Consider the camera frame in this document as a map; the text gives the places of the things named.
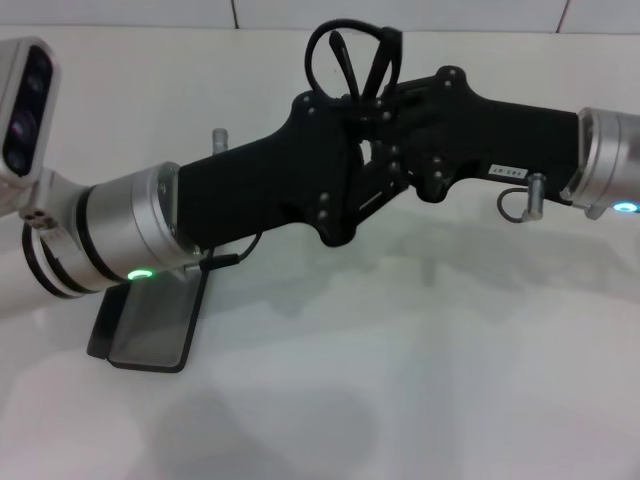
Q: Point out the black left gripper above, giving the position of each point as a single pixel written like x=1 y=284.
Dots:
x=260 y=185

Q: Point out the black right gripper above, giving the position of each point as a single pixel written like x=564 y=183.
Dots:
x=500 y=135

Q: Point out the black thin-framed glasses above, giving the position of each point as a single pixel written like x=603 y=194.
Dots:
x=392 y=37

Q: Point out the black glasses case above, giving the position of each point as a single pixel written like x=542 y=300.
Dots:
x=150 y=325

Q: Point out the silver plug post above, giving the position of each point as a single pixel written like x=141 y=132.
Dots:
x=220 y=140

